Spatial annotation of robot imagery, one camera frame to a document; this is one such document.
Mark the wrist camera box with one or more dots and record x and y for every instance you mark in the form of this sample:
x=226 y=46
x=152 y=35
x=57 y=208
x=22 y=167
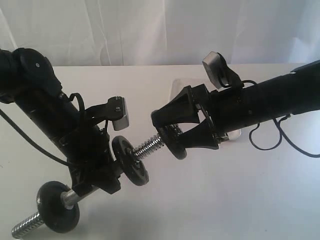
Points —
x=118 y=113
x=217 y=70

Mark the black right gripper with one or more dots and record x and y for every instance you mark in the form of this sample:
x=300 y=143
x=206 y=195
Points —
x=224 y=112

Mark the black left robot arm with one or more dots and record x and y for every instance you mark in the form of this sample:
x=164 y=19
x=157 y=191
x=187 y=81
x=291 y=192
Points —
x=27 y=79

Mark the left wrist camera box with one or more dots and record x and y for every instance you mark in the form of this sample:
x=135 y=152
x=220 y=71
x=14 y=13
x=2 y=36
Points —
x=118 y=113

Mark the chrome threaded dumbbell bar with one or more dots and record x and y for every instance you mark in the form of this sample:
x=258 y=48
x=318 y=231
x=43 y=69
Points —
x=70 y=198

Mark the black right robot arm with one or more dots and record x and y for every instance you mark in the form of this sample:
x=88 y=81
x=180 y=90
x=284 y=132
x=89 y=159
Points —
x=294 y=93

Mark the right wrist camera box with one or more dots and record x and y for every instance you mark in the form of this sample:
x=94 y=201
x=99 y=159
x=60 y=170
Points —
x=217 y=70

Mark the white backdrop curtain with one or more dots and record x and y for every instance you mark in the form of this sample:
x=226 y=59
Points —
x=163 y=32

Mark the black weight plate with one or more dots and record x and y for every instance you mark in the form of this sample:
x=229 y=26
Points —
x=127 y=163
x=52 y=210
x=170 y=136

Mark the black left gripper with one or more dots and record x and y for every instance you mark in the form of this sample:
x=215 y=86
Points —
x=88 y=150

